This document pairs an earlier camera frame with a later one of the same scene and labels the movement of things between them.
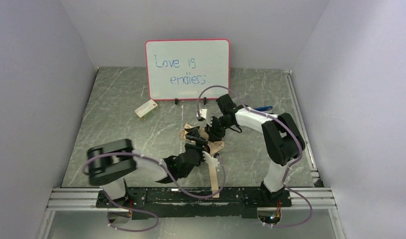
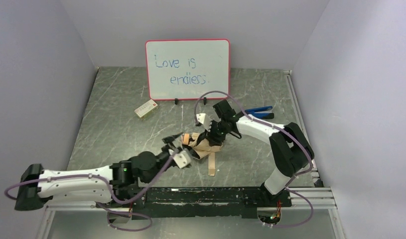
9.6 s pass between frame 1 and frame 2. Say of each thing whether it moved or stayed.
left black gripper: moved
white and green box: stayed
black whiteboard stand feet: stayed
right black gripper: stayed
